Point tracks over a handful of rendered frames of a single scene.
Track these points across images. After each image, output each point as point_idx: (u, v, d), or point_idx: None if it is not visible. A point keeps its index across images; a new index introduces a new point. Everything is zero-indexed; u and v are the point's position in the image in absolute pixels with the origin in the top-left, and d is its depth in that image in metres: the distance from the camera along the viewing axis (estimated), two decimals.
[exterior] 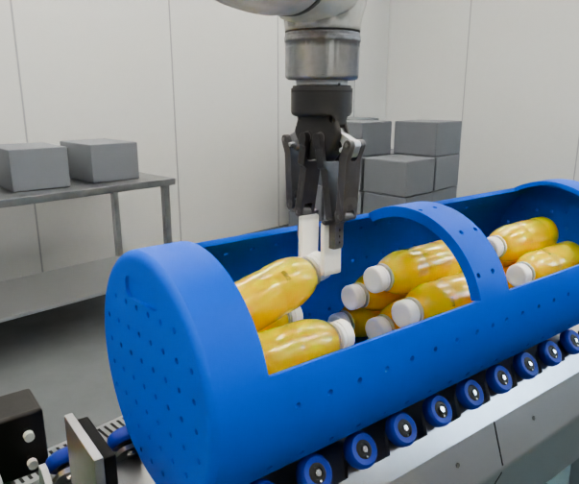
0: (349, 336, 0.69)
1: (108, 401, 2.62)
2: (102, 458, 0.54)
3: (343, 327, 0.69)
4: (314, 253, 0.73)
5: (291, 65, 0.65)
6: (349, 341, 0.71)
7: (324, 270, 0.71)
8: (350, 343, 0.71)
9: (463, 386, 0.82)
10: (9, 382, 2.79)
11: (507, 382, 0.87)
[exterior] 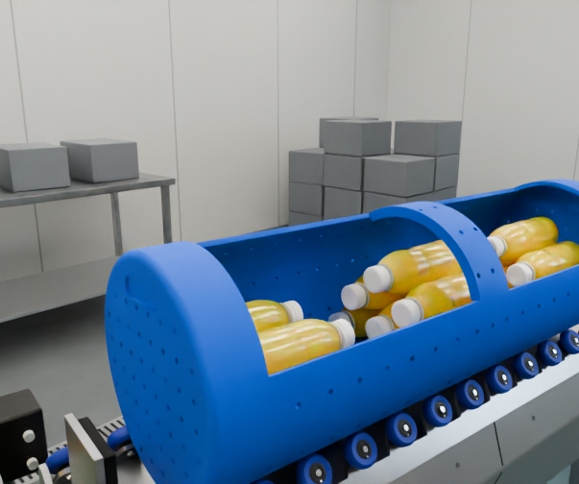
0: (349, 336, 0.69)
1: (108, 401, 2.62)
2: (102, 458, 0.54)
3: (343, 327, 0.69)
4: None
5: None
6: (349, 341, 0.71)
7: None
8: (350, 343, 0.71)
9: (463, 386, 0.82)
10: (9, 382, 2.79)
11: (507, 382, 0.87)
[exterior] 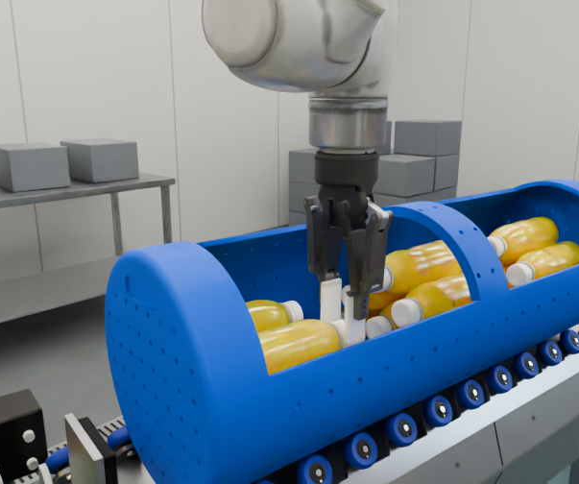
0: None
1: (108, 401, 2.62)
2: (102, 458, 0.54)
3: (343, 327, 0.69)
4: None
5: (316, 133, 0.62)
6: None
7: (348, 341, 0.68)
8: None
9: (463, 386, 0.82)
10: (9, 382, 2.79)
11: (507, 382, 0.87)
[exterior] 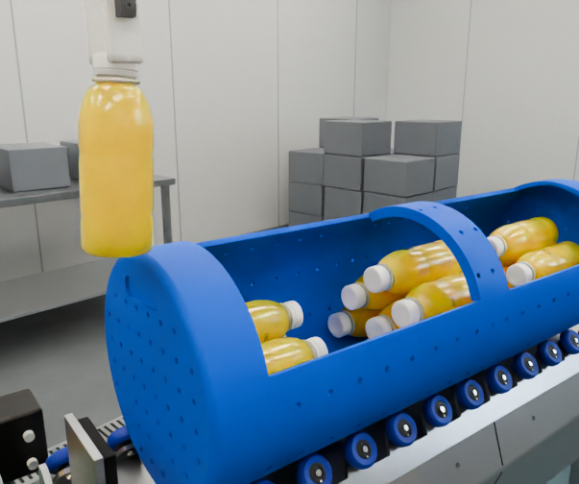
0: (117, 65, 0.48)
1: (108, 401, 2.62)
2: (102, 458, 0.54)
3: (103, 68, 0.48)
4: None
5: None
6: None
7: (109, 52, 0.47)
8: None
9: (463, 386, 0.82)
10: (9, 382, 2.79)
11: (507, 382, 0.87)
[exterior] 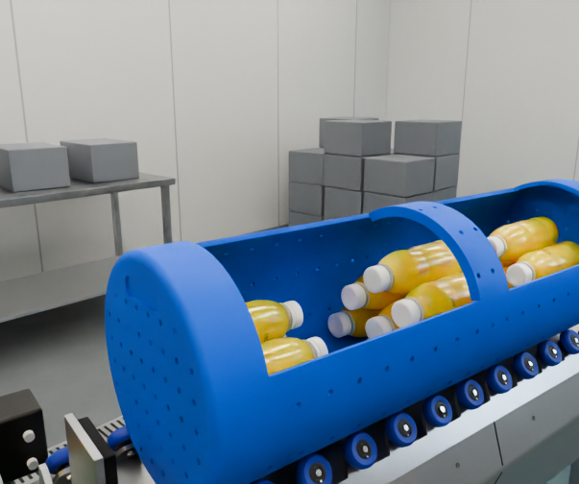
0: None
1: (108, 401, 2.62)
2: (102, 458, 0.54)
3: None
4: None
5: None
6: None
7: None
8: None
9: (463, 386, 0.82)
10: (9, 382, 2.79)
11: (507, 382, 0.87)
